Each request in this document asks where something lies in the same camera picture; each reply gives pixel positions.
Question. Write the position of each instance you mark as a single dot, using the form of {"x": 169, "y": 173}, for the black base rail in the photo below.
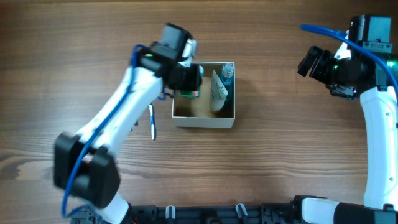
{"x": 277, "y": 213}

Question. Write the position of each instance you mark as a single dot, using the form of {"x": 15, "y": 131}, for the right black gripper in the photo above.
{"x": 321, "y": 66}

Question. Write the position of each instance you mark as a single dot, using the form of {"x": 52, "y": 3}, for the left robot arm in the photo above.
{"x": 85, "y": 163}

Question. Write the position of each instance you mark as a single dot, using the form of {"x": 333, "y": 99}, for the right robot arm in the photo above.
{"x": 368, "y": 39}

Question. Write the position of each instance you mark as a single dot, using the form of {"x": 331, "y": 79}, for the white cream tube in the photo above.
{"x": 218, "y": 93}

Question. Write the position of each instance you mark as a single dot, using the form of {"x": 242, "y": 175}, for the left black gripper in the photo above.
{"x": 193, "y": 78}

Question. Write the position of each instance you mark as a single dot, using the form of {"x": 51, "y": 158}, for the blue white toothbrush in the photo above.
{"x": 152, "y": 122}

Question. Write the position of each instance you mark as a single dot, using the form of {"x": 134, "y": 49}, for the white cardboard box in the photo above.
{"x": 196, "y": 113}

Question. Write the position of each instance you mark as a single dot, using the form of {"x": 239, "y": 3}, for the green soap box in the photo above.
{"x": 189, "y": 94}

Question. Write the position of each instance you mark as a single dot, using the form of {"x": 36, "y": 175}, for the blue mouthwash bottle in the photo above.
{"x": 227, "y": 78}

